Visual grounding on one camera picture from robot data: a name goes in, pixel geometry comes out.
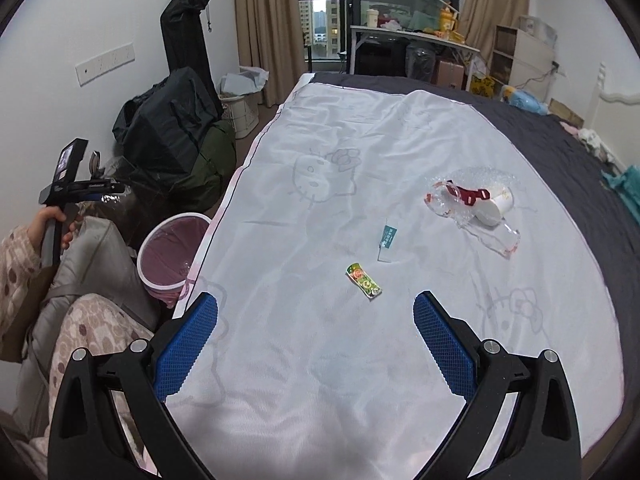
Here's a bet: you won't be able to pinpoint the white yogurt cup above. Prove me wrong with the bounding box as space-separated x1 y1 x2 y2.
473 184 514 228

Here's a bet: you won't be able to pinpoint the red wrapper strip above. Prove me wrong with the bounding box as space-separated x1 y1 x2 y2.
445 180 491 207

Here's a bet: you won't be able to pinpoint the clear bubble wrap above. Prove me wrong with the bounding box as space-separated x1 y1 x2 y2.
442 167 521 229

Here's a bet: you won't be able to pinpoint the left forearm pyjama sleeve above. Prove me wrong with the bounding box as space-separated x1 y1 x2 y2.
0 226 41 362

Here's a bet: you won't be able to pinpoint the white trash bin pink liner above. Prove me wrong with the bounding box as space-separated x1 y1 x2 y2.
137 212 210 308

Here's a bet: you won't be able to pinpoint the person left hand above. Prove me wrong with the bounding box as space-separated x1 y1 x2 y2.
26 202 85 252

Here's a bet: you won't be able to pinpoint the clear plastic bag brown contents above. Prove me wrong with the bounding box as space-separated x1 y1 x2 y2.
80 151 165 249

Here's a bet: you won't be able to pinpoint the grey zippered storage bag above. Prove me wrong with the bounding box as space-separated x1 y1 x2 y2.
13 217 162 439

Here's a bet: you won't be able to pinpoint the person leg pyjama trousers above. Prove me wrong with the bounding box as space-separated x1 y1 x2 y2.
29 291 156 476

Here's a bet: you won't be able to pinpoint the green candy wrapper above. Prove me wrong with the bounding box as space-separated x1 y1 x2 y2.
346 262 382 300

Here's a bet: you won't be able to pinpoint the teal paper packet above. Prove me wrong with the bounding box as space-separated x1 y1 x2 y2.
378 217 398 263

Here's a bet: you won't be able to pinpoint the clear plastic wrapper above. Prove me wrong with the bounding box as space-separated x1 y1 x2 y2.
424 180 521 259

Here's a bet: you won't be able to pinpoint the dark green bag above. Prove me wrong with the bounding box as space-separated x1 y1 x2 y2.
146 120 236 214

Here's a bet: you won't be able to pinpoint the white Hello Kitty sheet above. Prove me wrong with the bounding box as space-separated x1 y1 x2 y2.
168 82 624 479

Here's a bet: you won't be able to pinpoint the dark grey bedspread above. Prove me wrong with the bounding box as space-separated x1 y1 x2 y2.
309 71 640 340

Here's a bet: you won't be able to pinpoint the white laundry basket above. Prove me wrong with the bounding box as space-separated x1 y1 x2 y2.
220 66 269 140

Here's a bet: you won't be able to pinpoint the tall black bag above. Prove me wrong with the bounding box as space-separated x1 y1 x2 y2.
160 0 222 115

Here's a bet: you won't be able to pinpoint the teal cloth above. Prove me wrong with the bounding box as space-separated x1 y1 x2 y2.
602 165 640 223

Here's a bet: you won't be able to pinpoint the beige left curtain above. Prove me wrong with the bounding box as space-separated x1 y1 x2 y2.
234 0 306 106

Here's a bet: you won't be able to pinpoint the beige curtain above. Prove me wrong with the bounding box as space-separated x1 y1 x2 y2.
456 0 532 61
234 0 306 106

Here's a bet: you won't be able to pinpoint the light blue plush toy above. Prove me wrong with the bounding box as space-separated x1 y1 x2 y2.
500 84 549 116

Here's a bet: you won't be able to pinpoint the white shelf cabinet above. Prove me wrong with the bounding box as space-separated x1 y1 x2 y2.
489 25 556 101

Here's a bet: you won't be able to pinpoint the white folding table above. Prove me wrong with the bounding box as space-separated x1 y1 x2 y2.
347 25 480 91

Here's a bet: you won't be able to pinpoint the yellow toy on table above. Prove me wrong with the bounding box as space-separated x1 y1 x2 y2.
436 0 465 44

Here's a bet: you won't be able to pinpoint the beige right curtain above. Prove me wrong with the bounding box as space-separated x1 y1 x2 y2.
456 0 532 61

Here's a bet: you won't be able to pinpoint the white wall switch panel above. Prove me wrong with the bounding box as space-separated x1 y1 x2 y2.
75 44 136 87

